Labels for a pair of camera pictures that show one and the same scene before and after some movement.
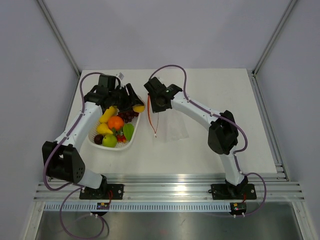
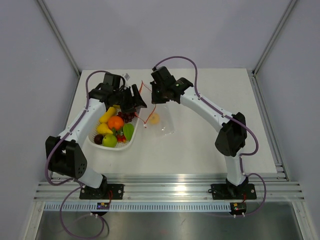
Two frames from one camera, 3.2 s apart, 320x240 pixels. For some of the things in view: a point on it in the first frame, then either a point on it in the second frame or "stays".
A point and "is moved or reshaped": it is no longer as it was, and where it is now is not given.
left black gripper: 130,100 stays
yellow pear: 102,129 stays
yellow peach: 139,108 is moved or reshaped
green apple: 109,141 stays
